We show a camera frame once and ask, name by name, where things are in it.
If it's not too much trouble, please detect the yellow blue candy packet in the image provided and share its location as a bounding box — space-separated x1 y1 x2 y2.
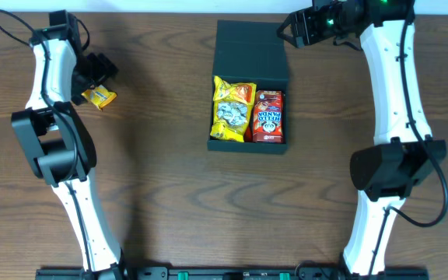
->
82 86 117 110

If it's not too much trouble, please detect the red Hello Panda box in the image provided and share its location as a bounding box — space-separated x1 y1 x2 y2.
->
252 90 283 143

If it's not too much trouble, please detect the black foldable container box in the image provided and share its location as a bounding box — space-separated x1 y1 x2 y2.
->
207 20 289 154

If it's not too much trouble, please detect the orange yellow candy packet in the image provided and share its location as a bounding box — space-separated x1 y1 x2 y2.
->
213 75 257 105

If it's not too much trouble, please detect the yellow snack bag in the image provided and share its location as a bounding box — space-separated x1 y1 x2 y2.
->
210 101 251 142

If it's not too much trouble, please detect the red Hacks candy bag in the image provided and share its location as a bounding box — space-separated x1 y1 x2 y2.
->
243 127 253 142

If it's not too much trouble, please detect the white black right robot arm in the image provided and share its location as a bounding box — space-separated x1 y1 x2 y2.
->
277 0 447 279

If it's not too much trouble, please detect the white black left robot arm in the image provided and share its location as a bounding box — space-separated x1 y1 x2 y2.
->
11 19 128 279

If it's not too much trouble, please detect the black mounting rail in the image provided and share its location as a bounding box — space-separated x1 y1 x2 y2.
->
35 266 429 280

